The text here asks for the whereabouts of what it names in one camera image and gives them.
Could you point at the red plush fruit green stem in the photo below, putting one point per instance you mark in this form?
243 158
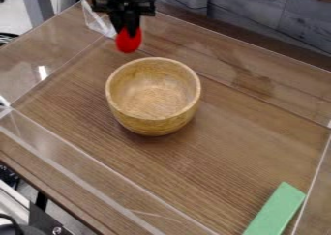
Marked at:
125 42

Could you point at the clear acrylic enclosure wall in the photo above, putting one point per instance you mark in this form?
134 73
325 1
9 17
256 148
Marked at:
196 182

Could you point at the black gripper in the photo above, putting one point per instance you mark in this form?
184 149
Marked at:
143 7

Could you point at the black equipment bottom left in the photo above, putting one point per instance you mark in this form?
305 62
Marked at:
29 222

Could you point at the green rectangular block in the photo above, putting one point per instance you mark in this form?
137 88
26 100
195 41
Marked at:
277 211

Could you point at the wooden bowl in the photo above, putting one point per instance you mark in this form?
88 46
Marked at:
152 95

